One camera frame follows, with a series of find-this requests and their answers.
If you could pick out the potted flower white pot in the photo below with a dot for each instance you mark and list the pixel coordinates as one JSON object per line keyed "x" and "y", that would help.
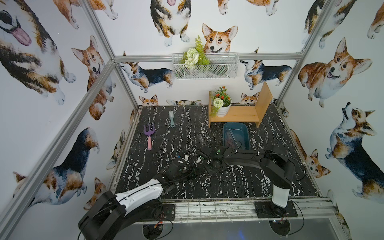
{"x": 221, "y": 102}

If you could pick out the white wire wall basket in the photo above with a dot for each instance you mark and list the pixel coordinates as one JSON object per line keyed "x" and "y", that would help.
{"x": 216, "y": 66}

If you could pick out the purple pink garden rake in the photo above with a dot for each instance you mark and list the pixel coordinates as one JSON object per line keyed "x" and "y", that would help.
{"x": 149, "y": 130}

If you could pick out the teal plastic storage box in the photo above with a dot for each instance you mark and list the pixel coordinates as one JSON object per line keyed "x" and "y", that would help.
{"x": 240, "y": 132}

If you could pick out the smoky large triangle ruler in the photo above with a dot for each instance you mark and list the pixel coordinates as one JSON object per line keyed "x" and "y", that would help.
{"x": 230, "y": 141}

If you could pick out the teal cleaning brush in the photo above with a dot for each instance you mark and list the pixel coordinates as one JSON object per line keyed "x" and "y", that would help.
{"x": 171, "y": 116}

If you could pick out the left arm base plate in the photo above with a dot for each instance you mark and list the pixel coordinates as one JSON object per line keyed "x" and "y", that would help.
{"x": 167, "y": 211}

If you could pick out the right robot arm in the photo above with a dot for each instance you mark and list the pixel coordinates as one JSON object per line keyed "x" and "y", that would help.
{"x": 277, "y": 167}

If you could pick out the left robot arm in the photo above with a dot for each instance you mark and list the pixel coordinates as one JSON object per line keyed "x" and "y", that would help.
{"x": 113, "y": 212}

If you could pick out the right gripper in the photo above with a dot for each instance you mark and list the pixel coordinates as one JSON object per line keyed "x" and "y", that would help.
{"x": 205, "y": 153}

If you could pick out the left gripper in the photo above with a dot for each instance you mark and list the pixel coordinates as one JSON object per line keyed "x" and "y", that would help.
{"x": 186, "y": 159}

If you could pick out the green fern white flowers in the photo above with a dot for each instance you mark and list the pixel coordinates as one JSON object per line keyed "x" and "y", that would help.
{"x": 195, "y": 56}

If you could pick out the wooden desk shelf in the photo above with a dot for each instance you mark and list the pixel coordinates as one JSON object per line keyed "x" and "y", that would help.
{"x": 245, "y": 114}

